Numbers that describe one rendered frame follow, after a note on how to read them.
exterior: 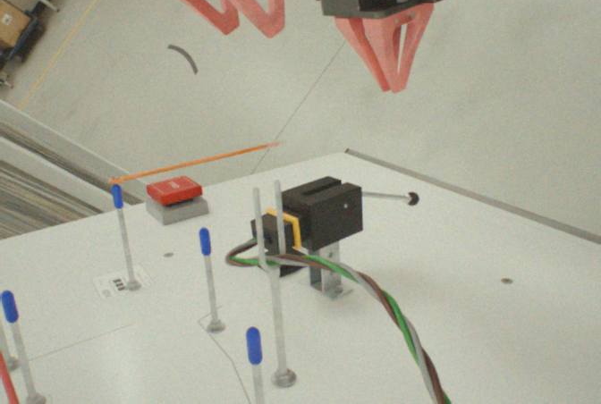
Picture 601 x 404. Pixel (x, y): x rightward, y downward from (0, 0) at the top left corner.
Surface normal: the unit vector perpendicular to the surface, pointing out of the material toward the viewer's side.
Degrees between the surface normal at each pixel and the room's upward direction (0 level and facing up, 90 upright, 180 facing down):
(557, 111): 0
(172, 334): 48
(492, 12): 0
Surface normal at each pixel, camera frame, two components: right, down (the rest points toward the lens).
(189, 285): -0.07, -0.94
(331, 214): 0.63, 0.22
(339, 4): -0.76, 0.40
